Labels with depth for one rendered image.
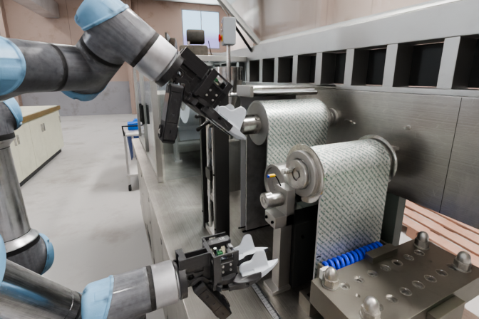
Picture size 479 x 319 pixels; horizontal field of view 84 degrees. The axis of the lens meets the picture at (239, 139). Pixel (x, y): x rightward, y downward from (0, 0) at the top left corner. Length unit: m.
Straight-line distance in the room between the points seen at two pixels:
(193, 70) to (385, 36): 0.61
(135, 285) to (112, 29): 0.42
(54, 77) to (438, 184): 0.86
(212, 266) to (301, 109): 0.55
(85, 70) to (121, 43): 0.08
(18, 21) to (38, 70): 12.12
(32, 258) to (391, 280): 0.91
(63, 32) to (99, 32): 11.67
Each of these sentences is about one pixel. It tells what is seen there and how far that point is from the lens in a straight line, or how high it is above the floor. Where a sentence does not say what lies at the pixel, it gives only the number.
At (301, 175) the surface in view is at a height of 1.25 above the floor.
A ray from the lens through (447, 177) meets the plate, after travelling 0.84.
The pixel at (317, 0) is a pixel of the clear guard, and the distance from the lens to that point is 1.09.
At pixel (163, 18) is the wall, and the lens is 11.92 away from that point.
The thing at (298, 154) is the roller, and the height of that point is 1.30.
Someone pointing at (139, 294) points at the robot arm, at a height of 1.13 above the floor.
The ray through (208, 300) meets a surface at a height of 1.07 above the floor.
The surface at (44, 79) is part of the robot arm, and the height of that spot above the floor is 1.48.
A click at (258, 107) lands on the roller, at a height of 1.39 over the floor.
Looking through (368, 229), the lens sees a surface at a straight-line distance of 0.84.
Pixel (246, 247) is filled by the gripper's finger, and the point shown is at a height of 1.11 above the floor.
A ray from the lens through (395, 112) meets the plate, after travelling 0.89.
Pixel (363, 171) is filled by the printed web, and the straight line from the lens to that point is 0.74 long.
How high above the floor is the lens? 1.49
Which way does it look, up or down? 13 degrees down
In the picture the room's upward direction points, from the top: straight up
